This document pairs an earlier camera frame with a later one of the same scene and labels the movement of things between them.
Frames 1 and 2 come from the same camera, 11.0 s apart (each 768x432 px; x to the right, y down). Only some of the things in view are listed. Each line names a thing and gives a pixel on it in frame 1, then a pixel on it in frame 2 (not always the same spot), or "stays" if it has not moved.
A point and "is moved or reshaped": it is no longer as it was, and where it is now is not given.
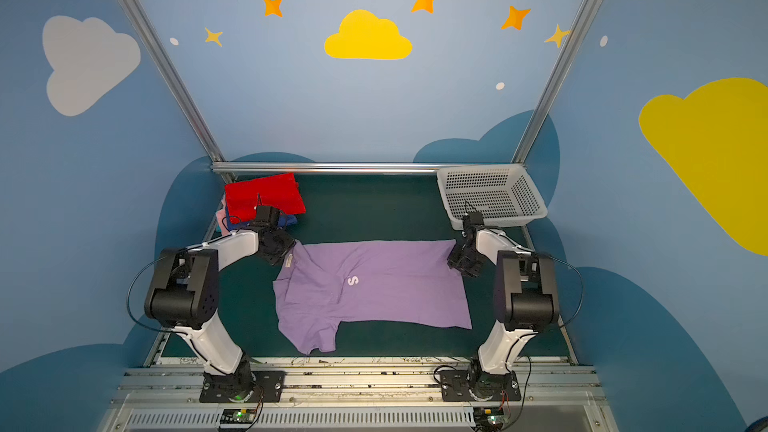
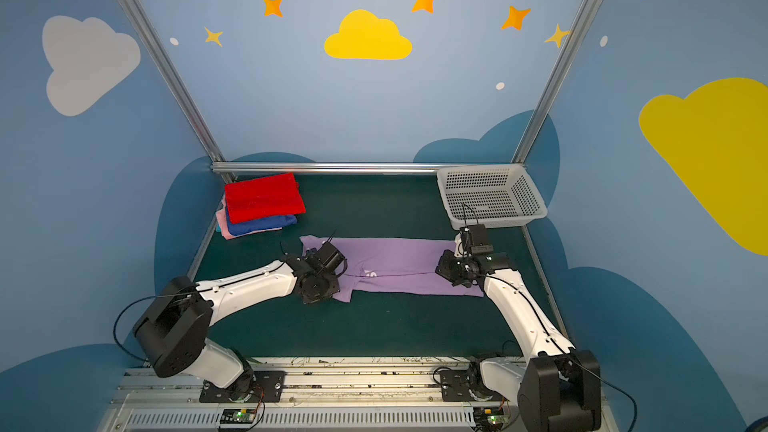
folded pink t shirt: (222, 218) stays
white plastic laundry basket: (501, 193) stays
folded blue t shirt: (286, 220) stays
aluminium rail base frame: (358, 394) stays
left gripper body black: (282, 246) -> (321, 287)
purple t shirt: (323, 284) is moved or reshaped
